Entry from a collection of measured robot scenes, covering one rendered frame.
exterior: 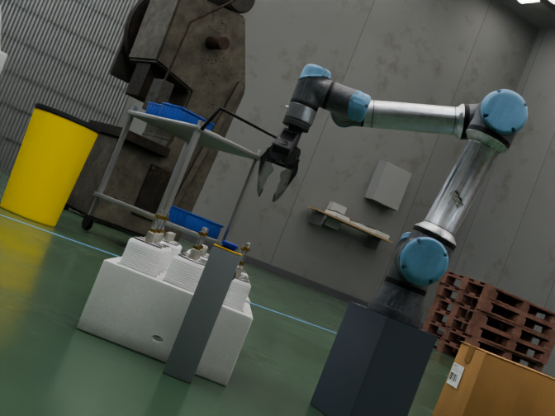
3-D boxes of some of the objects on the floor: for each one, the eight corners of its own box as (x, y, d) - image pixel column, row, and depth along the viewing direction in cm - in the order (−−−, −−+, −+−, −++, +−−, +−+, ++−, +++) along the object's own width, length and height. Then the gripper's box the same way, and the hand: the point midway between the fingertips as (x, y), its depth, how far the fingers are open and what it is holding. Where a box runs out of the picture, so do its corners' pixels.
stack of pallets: (462, 361, 864) (491, 284, 869) (414, 339, 939) (441, 268, 943) (540, 390, 924) (567, 318, 928) (489, 367, 998) (514, 300, 1003)
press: (149, 237, 879) (243, 7, 893) (194, 259, 772) (299, -3, 786) (24, 191, 809) (127, -60, 823) (54, 208, 702) (172, -79, 716)
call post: (192, 379, 192) (241, 255, 193) (191, 384, 185) (242, 256, 186) (164, 367, 191) (213, 244, 193) (162, 372, 184) (213, 245, 186)
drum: (54, 224, 515) (92, 129, 518) (65, 233, 478) (107, 130, 481) (-10, 200, 497) (30, 102, 500) (-3, 208, 460) (41, 102, 464)
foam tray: (227, 361, 237) (249, 304, 238) (225, 386, 198) (253, 318, 199) (101, 313, 235) (125, 255, 236) (75, 328, 196) (103, 258, 197)
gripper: (316, 134, 215) (286, 209, 214) (277, 119, 216) (248, 193, 215) (316, 128, 206) (286, 206, 205) (276, 112, 207) (244, 190, 206)
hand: (268, 194), depth 207 cm, fingers open, 3 cm apart
